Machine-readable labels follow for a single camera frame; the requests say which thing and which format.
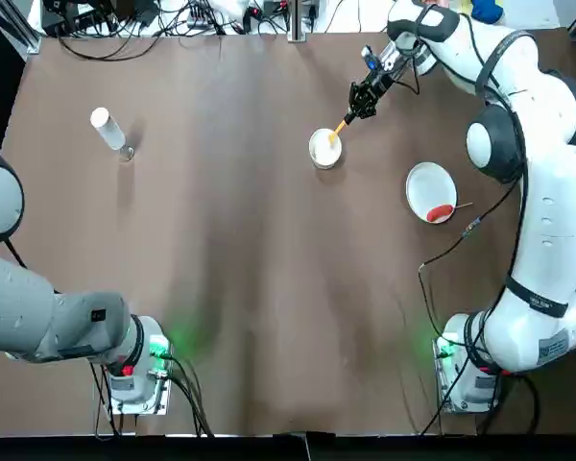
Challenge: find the black looped cable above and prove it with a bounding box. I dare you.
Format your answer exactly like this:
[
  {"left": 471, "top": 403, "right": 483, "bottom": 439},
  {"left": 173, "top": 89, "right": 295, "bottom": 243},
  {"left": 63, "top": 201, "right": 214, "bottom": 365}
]
[{"left": 57, "top": 33, "right": 153, "bottom": 62}]

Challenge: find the red sausage on stick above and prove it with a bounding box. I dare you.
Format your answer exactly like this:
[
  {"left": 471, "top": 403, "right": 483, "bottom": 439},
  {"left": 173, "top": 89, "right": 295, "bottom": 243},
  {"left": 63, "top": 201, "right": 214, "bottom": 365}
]
[{"left": 425, "top": 201, "right": 474, "bottom": 223}]

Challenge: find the small white bowl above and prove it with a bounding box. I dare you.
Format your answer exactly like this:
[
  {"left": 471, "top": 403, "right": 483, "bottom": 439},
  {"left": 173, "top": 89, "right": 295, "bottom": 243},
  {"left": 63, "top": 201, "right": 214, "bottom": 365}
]
[{"left": 308, "top": 127, "right": 343, "bottom": 170}]

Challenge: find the aluminium frame post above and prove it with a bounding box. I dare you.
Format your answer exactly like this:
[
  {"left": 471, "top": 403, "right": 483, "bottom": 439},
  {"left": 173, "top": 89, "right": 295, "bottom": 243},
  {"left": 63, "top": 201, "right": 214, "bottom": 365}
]
[
  {"left": 289, "top": 0, "right": 308, "bottom": 43},
  {"left": 0, "top": 0, "right": 43, "bottom": 55}
]

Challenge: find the white round plate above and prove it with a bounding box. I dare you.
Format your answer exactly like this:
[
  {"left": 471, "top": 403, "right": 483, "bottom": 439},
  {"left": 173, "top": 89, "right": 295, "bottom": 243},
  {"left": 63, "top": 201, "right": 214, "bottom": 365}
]
[{"left": 405, "top": 161, "right": 459, "bottom": 226}]

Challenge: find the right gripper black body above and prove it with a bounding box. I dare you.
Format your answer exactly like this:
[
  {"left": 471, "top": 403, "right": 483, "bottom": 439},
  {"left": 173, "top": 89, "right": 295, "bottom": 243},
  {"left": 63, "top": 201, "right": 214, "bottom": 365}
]
[{"left": 366, "top": 65, "right": 398, "bottom": 97}]

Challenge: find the yellow oil brush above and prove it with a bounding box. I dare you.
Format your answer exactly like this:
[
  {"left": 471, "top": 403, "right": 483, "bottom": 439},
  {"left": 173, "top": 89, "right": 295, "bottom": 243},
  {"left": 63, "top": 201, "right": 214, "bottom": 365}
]
[{"left": 326, "top": 117, "right": 350, "bottom": 145}]

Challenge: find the black router with red logo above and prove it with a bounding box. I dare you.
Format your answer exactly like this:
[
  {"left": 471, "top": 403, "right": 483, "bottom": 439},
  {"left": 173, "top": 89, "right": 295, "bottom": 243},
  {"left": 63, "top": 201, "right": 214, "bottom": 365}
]
[{"left": 45, "top": 0, "right": 97, "bottom": 36}]

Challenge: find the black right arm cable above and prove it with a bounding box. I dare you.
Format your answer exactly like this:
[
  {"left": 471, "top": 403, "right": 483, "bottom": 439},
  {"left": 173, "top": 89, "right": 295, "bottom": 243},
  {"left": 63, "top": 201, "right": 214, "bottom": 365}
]
[{"left": 418, "top": 172, "right": 529, "bottom": 337}]

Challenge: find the usb hub with red plugs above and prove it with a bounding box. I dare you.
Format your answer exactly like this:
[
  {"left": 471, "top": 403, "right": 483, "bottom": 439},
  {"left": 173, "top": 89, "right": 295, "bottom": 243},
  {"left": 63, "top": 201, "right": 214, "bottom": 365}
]
[{"left": 186, "top": 3, "right": 211, "bottom": 28}]

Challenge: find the white-capped glass oil pot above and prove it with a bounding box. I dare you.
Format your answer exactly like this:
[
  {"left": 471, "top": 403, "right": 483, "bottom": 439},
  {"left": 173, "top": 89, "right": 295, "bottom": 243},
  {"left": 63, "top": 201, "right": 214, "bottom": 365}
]
[{"left": 89, "top": 107, "right": 135, "bottom": 163}]

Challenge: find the blue cloth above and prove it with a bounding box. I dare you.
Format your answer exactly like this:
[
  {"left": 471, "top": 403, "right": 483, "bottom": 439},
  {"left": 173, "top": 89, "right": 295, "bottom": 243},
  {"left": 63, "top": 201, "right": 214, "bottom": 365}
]
[{"left": 470, "top": 0, "right": 506, "bottom": 24}]

